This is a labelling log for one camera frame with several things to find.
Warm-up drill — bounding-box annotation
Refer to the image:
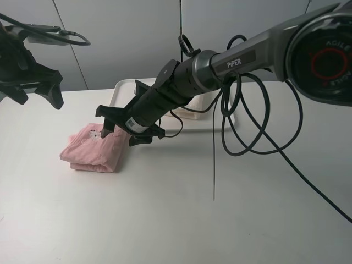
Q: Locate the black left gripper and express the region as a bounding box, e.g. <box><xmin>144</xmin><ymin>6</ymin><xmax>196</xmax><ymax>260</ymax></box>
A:
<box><xmin>1</xmin><ymin>24</ymin><xmax>64</xmax><ymax>109</ymax></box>

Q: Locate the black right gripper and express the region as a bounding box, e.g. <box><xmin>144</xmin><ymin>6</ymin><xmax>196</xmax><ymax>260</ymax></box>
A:
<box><xmin>96</xmin><ymin>83</ymin><xmax>165</xmax><ymax>146</ymax></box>

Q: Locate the pink terry towel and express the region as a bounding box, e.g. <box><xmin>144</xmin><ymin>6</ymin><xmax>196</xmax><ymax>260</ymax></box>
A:
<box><xmin>59</xmin><ymin>123</ymin><xmax>129</xmax><ymax>173</ymax></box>

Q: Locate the cream white terry towel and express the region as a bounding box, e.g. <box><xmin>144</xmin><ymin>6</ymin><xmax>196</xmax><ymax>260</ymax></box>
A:
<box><xmin>172</xmin><ymin>95</ymin><xmax>204</xmax><ymax>120</ymax></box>

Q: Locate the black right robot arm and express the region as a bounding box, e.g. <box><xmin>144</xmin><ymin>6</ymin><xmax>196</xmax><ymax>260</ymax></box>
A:
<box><xmin>96</xmin><ymin>2</ymin><xmax>351</xmax><ymax>145</ymax></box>

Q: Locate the white rectangular plastic tray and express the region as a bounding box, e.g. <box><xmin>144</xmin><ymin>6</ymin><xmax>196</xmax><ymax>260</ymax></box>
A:
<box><xmin>110</xmin><ymin>79</ymin><xmax>230</xmax><ymax>135</ymax></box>

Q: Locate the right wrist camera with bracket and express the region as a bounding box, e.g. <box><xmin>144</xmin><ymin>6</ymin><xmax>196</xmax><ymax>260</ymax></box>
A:
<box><xmin>134</xmin><ymin>79</ymin><xmax>150</xmax><ymax>96</ymax></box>

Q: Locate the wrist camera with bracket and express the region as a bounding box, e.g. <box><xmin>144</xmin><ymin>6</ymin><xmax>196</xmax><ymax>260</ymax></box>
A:
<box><xmin>5</xmin><ymin>24</ymin><xmax>76</xmax><ymax>46</ymax></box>
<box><xmin>134</xmin><ymin>79</ymin><xmax>150</xmax><ymax>96</ymax></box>

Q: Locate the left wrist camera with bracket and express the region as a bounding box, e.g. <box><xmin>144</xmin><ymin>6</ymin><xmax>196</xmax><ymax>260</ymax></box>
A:
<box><xmin>5</xmin><ymin>24</ymin><xmax>76</xmax><ymax>46</ymax></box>

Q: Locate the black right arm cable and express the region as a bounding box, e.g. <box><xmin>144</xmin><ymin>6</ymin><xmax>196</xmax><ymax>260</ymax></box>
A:
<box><xmin>156</xmin><ymin>34</ymin><xmax>352</xmax><ymax>223</ymax></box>

